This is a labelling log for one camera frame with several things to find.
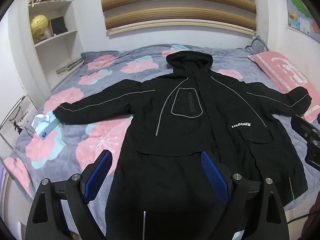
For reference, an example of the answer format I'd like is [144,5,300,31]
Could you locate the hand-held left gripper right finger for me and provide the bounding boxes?
[201,151,293,240]

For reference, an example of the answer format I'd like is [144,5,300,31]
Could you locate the black cable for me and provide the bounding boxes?
[286,206,320,224]

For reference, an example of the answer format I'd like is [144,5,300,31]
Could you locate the blue white tissue pack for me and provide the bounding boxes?
[32,111,60,139]

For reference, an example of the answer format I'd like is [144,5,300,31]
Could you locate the flat stacked books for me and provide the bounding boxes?
[55,59,84,75]

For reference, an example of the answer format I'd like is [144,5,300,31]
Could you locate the wall map poster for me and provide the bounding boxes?
[284,0,318,40]

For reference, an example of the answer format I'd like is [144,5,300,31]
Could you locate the grey pillow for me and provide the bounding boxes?
[245,35,269,55]

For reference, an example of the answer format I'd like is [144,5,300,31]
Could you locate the white bookshelf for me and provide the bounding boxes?
[26,0,84,90]

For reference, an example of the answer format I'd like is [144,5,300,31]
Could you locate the grey floral blanket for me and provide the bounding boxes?
[0,44,320,215]

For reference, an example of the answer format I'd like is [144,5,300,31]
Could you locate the pink printed pillow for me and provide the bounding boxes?
[247,51,320,123]

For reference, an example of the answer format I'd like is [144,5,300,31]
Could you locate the white printed bag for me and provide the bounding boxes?
[0,94,38,143]

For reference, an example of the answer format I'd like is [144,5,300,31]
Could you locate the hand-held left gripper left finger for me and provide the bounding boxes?
[25,149,113,240]

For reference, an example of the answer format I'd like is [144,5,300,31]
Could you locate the black hooded jacket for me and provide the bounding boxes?
[53,51,312,240]

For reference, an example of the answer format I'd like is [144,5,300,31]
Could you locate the black box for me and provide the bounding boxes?
[50,15,68,35]

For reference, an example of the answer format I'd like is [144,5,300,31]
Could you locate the yellow globe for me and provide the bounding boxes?
[30,15,49,44]

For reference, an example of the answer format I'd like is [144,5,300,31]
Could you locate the striped window blind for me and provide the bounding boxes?
[98,0,258,36]

